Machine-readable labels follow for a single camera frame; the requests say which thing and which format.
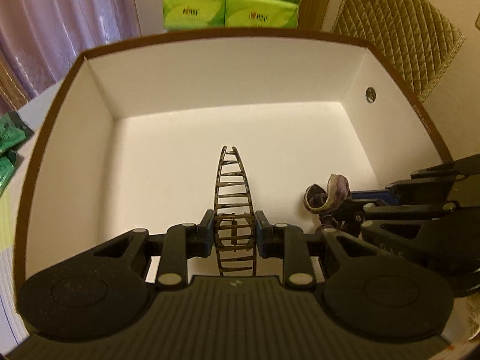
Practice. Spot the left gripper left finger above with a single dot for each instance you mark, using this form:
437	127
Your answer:
174	248

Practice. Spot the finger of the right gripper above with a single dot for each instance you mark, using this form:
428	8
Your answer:
347	218
379	197

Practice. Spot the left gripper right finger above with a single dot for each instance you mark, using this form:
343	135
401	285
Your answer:
296	249

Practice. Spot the tortoiseshell hair claw clip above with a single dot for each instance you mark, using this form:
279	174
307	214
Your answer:
234	220

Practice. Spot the brown cardboard box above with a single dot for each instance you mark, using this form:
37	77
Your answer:
131	137

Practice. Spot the quilted chair back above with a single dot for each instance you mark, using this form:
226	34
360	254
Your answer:
417	39

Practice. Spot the green wet wipes pack lower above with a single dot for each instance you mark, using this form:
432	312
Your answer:
7	168

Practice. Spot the green wet wipes pack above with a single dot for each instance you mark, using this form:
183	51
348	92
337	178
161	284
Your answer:
7	168
13	131

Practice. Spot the green wet wipes pack upper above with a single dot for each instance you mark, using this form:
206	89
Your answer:
13	131

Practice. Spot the purple curtain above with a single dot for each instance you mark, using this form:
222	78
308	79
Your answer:
41	39

